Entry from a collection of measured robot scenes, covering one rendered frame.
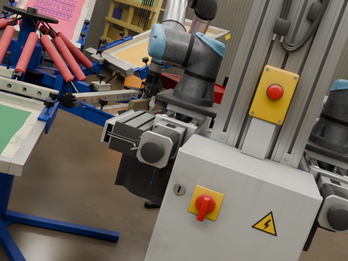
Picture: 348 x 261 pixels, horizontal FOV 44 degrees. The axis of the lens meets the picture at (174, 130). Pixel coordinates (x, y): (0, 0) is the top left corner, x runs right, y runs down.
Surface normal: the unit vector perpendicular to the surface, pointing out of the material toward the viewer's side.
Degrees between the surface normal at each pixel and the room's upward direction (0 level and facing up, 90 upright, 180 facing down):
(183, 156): 90
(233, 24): 90
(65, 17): 32
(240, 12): 90
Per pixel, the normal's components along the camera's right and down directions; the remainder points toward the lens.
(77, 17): 0.32, -0.65
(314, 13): -0.21, 0.17
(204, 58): 0.04, 0.25
